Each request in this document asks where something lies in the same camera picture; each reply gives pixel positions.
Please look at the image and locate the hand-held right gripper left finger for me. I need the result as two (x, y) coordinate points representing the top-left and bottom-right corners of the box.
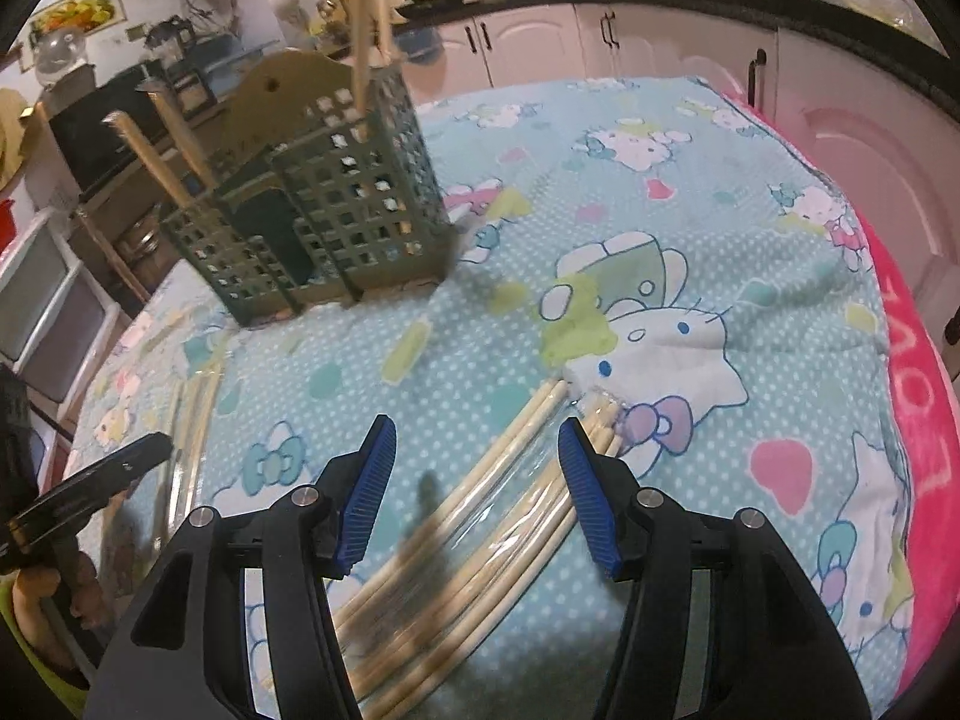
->
(82, 414), (398, 720)

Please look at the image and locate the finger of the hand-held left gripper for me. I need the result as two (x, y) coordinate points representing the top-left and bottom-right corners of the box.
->
(7, 433), (175, 550)

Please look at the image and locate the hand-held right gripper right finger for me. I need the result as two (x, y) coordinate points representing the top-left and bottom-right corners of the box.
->
(557, 416), (875, 720)

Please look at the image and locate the pile of wooden chopsticks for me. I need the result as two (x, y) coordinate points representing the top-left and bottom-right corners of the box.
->
(259, 379), (635, 720)
(150, 367), (226, 548)

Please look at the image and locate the green plastic utensil holder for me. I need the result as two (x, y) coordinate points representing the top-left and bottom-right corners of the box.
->
(161, 52), (453, 329)

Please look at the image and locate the person's left forearm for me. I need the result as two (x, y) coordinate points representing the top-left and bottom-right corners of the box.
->
(0, 577), (95, 698)

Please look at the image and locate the person's left hand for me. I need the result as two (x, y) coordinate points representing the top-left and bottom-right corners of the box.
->
(11, 555), (113, 635)

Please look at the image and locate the plastic drawer unit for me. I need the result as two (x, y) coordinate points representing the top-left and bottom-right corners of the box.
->
(0, 217), (113, 421)

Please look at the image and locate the wooden shelf rack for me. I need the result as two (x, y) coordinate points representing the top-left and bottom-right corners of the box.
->
(45, 52), (248, 305)

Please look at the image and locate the round woven bamboo tray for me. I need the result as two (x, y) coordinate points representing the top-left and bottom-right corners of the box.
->
(0, 86), (35, 188)

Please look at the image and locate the black microwave oven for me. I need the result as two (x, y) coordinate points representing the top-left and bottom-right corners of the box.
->
(45, 64), (188, 188)

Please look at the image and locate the cartoon cat printed blue blanket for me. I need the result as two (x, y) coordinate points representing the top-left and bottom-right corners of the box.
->
(67, 75), (916, 720)

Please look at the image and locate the pink blanket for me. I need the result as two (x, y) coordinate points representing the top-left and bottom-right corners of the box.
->
(720, 90), (960, 698)

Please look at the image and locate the hanging glass pot lid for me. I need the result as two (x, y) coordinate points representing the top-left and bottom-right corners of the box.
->
(34, 26), (91, 80)

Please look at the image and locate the black blender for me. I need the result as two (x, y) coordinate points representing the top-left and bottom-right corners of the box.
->
(146, 15), (188, 65)

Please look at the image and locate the hanging blue bag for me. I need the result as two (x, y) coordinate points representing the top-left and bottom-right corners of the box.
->
(405, 22), (443, 65)

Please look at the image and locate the fruit wall picture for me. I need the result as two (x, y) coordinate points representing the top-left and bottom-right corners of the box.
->
(30, 0), (121, 38)

